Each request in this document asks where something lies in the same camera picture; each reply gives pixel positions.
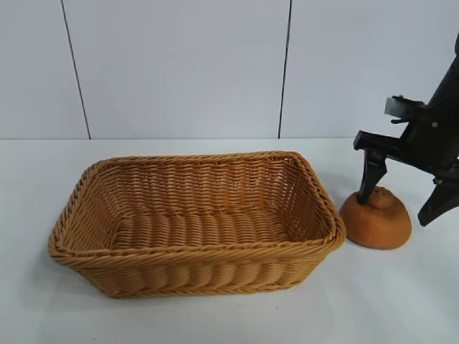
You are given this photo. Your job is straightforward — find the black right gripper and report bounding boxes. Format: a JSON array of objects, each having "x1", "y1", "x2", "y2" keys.
[{"x1": 354, "y1": 102, "x2": 459, "y2": 227}]

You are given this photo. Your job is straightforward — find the brown round bread bun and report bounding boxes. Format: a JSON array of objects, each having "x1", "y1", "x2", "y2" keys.
[{"x1": 339, "y1": 186, "x2": 412, "y2": 249}]

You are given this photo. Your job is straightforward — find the tan woven wicker basket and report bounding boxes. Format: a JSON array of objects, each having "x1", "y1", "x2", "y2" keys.
[{"x1": 47, "y1": 150, "x2": 347, "y2": 299}]

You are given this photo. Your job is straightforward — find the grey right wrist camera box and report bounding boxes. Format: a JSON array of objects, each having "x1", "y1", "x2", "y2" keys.
[{"x1": 384, "y1": 94, "x2": 427, "y2": 126}]

